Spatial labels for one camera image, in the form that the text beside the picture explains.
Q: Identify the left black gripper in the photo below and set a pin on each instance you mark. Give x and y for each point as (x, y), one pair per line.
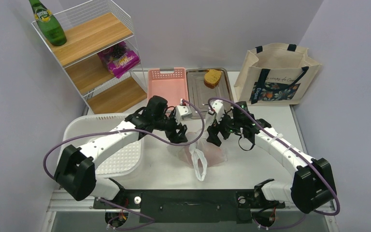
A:
(173, 136)

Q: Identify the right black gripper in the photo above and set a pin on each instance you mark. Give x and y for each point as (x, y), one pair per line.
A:
(215, 129)

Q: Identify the white plastic grocery bag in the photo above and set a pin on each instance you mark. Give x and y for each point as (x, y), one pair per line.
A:
(201, 154)

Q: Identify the white plastic basin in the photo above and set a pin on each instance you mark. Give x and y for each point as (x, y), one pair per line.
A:
(121, 164)

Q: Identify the beige canvas tote bag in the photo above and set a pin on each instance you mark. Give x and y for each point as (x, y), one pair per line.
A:
(276, 73)

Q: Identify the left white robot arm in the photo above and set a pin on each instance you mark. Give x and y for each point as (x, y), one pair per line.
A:
(76, 168)

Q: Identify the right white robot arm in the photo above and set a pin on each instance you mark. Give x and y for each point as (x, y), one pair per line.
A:
(312, 182)

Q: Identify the stainless steel tray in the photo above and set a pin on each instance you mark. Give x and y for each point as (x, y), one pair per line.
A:
(199, 93)

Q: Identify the pink plastic basket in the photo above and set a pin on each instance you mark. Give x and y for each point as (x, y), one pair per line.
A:
(170, 84)

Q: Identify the brown bread slice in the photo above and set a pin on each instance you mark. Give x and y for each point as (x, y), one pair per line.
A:
(212, 78)

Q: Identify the purple snack packet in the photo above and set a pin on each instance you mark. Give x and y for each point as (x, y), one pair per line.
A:
(119, 59)

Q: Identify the green glass bottle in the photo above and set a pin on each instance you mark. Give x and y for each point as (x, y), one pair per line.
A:
(48, 24)

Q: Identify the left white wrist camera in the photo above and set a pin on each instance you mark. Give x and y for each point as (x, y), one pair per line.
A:
(182, 111)

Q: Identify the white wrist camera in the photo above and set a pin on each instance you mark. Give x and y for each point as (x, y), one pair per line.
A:
(215, 113)
(182, 111)

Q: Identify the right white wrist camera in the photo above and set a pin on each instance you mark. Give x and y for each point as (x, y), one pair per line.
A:
(215, 113)

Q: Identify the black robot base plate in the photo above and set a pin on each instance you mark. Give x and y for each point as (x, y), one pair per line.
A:
(193, 205)

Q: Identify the white wire wooden shelf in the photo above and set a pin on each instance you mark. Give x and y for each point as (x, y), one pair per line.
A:
(90, 28)

